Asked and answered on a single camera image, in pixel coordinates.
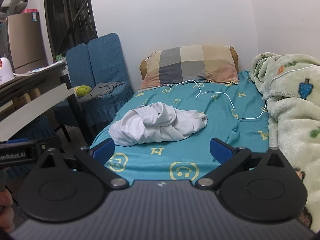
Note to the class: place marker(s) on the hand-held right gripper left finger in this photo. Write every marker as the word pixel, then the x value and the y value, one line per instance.
pixel 103 151

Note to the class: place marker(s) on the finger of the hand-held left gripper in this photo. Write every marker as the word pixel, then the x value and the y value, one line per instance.
pixel 48 142

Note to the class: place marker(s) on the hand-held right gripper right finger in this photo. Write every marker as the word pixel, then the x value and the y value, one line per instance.
pixel 221 152

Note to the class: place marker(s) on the white t-shirt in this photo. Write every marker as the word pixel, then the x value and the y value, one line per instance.
pixel 155 127

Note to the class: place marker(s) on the person's left hand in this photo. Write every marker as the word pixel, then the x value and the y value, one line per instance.
pixel 6 212

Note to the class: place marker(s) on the blue covered chair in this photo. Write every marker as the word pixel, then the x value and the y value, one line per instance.
pixel 105 55
pixel 77 62
pixel 42 127

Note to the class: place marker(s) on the teal printed bed sheet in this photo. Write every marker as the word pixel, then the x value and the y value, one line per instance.
pixel 200 140

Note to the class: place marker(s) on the white table with black legs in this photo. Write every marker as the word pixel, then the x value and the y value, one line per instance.
pixel 30 115

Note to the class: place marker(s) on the green plush toy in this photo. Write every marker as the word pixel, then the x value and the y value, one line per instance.
pixel 83 91

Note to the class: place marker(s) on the grey cloth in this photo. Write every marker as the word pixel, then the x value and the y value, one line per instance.
pixel 105 88

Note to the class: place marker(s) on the green fleece printed blanket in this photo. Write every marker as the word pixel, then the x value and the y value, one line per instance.
pixel 292 120

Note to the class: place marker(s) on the white small appliance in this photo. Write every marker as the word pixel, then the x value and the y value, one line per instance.
pixel 5 70

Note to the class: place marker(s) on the checkered pillow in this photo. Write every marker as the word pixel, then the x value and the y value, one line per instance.
pixel 185 65

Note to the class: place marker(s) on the brown pillow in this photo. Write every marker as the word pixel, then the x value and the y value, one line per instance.
pixel 234 57

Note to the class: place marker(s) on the silver refrigerator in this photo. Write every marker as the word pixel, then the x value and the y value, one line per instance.
pixel 25 42

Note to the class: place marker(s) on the dark window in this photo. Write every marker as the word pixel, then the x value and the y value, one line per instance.
pixel 70 17

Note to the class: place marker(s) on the pink box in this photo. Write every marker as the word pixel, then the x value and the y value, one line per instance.
pixel 30 11

